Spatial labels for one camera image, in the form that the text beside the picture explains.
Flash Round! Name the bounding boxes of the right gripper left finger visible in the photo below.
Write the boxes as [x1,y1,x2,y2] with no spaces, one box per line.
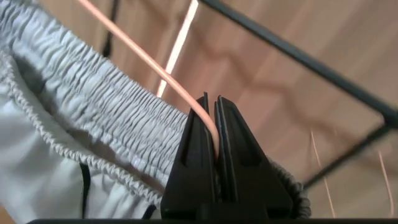
[160,92,220,219]

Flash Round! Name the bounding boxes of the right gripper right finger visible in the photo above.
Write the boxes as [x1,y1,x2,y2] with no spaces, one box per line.
[214,95,294,219]

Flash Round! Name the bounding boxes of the pale grey shorts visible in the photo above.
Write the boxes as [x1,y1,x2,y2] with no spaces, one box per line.
[0,0,312,224]

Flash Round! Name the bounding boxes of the black clothes rack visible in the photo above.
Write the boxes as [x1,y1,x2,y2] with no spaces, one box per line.
[102,0,398,190]

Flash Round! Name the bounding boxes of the beige curtain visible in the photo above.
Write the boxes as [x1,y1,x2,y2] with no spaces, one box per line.
[34,0,398,218]

